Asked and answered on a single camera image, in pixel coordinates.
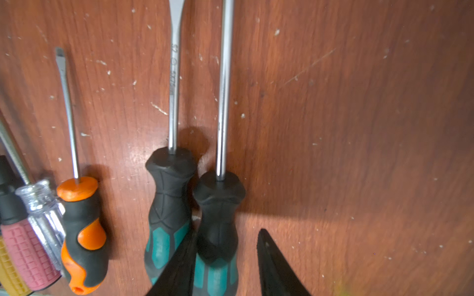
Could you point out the clear short screwdriver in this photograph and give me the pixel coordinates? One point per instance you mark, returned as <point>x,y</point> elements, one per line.
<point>45,213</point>

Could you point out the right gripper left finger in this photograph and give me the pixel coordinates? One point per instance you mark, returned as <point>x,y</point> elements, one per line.
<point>178,276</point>

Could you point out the yellow handle screwdriver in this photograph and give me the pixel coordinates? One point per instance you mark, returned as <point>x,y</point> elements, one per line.
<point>11,281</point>

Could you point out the orange black stubby screwdriver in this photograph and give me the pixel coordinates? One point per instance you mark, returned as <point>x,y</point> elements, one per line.
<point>84,254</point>

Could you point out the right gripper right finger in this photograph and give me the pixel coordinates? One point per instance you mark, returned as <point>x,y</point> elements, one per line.
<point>277,278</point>

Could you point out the green handle screwdriver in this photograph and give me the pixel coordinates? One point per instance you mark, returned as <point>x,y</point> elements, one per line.
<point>219,193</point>
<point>172,168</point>

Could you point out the pink handle screwdriver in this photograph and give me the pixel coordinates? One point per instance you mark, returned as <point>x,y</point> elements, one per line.
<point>26,251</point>

